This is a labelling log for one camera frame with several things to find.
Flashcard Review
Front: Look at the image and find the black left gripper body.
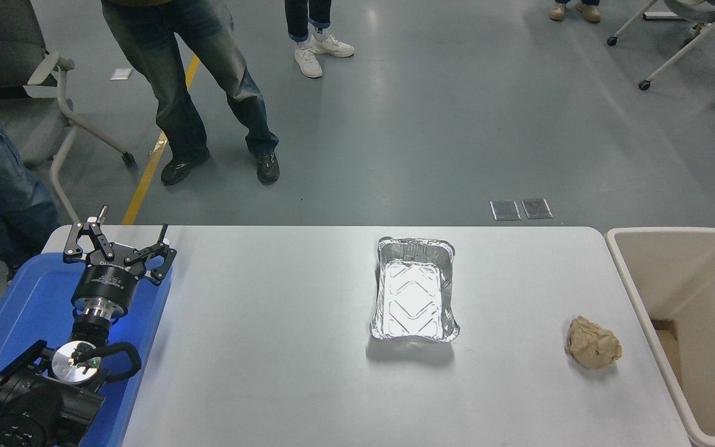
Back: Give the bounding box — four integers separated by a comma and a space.
71, 243, 148, 312

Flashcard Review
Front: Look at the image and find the blue plastic tray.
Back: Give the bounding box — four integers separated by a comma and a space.
0, 251, 175, 447

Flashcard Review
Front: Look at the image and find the grey office chair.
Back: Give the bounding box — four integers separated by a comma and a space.
0, 0, 136, 224

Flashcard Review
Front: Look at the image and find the standing person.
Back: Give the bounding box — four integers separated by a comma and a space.
101, 0, 281, 186

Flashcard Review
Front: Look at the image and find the silver foil tray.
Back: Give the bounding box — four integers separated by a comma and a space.
369, 236, 461, 343

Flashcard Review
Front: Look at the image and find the person with white shoes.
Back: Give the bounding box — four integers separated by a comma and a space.
284, 0, 356, 79

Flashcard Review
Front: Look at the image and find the metal floor plate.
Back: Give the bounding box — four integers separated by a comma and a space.
490, 200, 521, 221
521, 198, 554, 220

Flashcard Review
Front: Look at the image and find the crumpled tan paper ball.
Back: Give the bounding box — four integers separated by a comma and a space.
565, 315, 623, 371

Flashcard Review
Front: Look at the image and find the person with tan shoes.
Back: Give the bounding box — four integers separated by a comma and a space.
549, 0, 602, 23

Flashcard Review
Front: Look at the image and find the large pale bin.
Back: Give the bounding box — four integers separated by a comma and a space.
605, 227, 715, 447

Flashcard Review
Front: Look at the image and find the white-framed wheeled chair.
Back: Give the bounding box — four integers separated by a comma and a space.
606, 0, 715, 91

